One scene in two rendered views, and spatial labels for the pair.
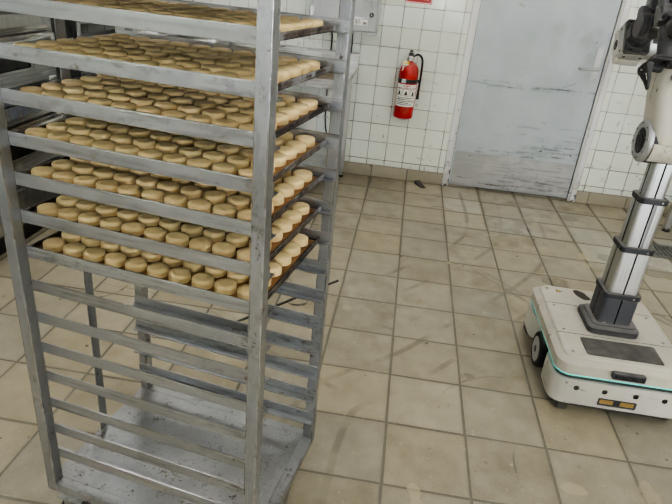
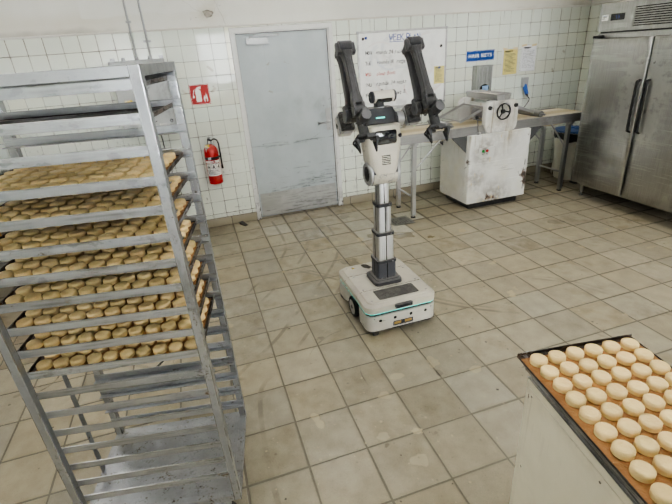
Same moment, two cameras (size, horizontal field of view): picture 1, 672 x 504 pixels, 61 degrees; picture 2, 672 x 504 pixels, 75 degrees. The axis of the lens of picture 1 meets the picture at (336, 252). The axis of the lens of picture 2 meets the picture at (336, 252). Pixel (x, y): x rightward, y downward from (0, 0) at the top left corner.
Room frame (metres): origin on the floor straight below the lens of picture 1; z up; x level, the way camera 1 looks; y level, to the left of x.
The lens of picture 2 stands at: (-0.35, 0.15, 1.82)
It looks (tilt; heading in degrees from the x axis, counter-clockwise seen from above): 25 degrees down; 339
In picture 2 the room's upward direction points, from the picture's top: 4 degrees counter-clockwise
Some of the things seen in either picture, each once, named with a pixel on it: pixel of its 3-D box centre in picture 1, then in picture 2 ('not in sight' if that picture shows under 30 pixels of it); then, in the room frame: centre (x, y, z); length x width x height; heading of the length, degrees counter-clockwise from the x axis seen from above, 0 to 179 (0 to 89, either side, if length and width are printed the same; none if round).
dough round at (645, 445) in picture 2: not in sight; (646, 446); (0.07, -0.77, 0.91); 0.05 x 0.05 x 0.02
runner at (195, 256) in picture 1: (136, 239); (110, 340); (1.12, 0.44, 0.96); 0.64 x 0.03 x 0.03; 75
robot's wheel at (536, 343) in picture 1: (541, 349); (355, 305); (2.19, -0.97, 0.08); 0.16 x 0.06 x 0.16; 175
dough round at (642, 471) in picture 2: not in sight; (642, 471); (0.03, -0.70, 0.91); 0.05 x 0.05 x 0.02
